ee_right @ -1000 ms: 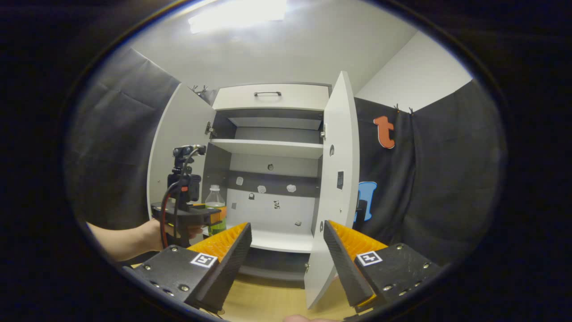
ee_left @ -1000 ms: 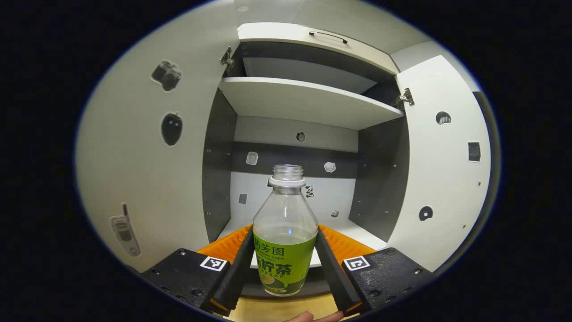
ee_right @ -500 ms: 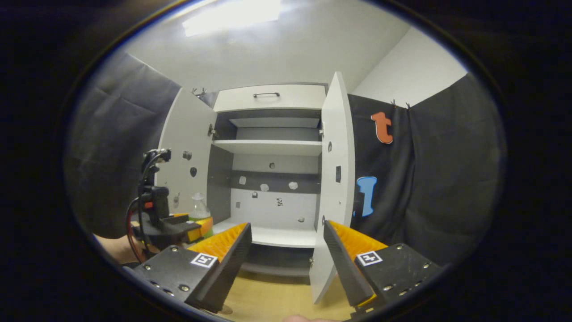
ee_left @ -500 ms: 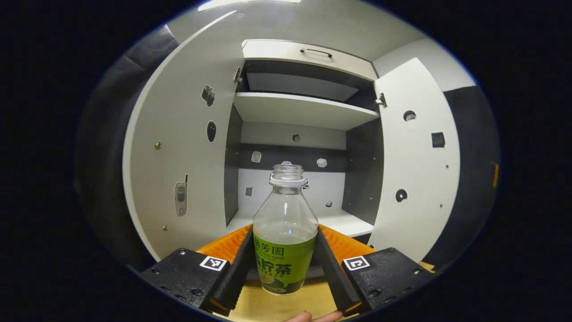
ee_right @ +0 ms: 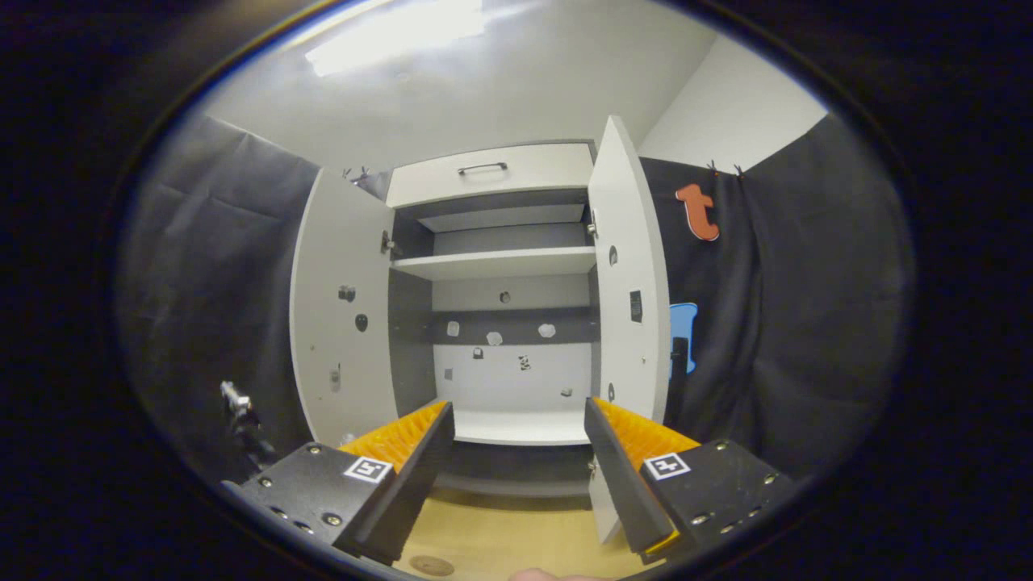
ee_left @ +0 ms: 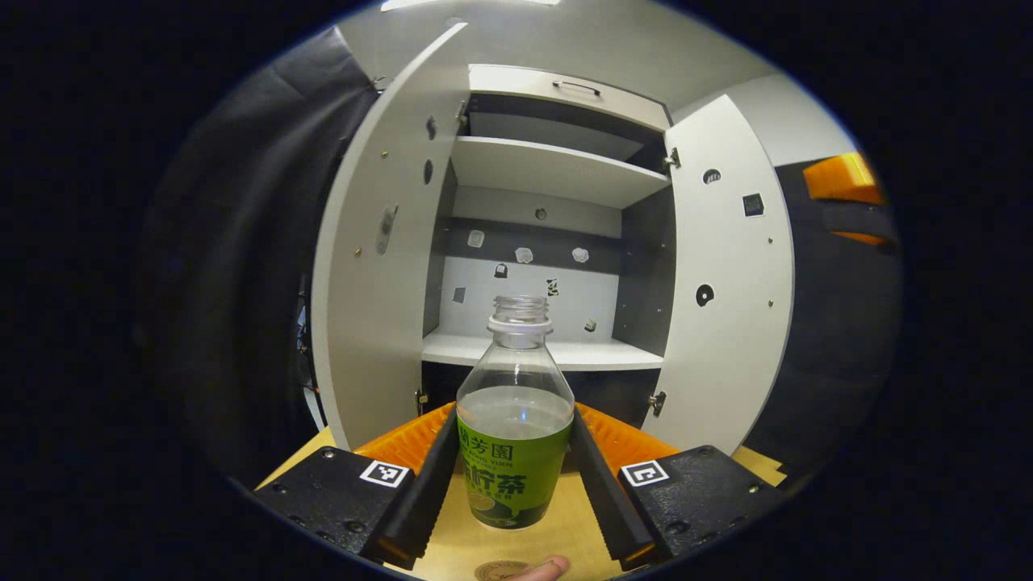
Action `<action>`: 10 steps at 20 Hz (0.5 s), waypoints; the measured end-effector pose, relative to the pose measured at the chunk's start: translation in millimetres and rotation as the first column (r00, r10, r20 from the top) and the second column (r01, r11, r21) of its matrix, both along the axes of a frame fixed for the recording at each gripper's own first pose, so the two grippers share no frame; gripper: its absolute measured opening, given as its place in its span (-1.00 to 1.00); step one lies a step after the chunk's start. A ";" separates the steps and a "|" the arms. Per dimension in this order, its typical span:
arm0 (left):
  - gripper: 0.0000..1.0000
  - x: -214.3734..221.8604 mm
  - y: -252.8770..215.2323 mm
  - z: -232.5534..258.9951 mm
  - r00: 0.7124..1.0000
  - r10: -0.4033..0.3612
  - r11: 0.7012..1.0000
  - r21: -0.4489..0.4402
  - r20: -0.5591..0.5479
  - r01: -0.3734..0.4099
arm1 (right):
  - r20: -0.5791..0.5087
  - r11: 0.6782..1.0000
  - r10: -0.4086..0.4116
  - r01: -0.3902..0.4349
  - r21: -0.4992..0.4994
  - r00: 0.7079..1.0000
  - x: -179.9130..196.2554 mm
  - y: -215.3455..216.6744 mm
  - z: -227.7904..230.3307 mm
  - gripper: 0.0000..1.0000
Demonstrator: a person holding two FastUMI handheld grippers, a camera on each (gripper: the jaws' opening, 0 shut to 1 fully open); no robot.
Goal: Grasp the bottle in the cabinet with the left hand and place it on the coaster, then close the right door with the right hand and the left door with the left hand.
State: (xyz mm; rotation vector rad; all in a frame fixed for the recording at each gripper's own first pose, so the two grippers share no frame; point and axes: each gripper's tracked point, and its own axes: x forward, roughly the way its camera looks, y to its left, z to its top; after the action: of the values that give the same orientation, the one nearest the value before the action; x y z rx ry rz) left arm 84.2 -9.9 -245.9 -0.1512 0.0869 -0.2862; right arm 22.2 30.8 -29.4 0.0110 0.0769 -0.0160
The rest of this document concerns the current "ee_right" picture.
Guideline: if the white cabinet shelf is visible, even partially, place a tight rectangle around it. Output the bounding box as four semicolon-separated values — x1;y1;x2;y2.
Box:
391;246;598;282

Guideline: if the white cabinet door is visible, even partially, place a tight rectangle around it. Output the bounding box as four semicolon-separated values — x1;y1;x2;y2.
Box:
289;167;398;449
587;115;672;545

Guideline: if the white grey cabinet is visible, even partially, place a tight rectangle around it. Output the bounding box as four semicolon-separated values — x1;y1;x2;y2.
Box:
386;139;602;511

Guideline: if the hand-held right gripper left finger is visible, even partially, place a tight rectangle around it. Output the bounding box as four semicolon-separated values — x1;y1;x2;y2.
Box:
222;401;457;567

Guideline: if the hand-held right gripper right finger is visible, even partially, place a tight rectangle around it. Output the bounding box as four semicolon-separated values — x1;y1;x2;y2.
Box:
583;397;800;566

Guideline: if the white cabinet drawer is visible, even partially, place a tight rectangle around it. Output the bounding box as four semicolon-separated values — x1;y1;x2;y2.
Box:
386;143;596;209

